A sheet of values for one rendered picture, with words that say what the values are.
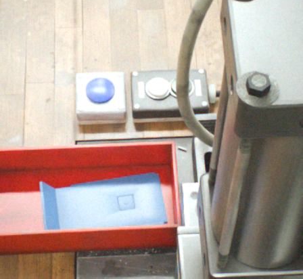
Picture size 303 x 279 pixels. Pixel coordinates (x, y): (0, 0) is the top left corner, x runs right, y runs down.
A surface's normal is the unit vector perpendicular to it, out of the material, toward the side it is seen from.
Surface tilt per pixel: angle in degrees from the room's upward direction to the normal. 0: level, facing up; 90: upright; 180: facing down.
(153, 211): 0
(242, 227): 90
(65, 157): 90
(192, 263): 0
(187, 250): 0
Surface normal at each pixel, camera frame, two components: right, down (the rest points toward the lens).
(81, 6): 0.00, -0.53
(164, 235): 0.05, 0.85
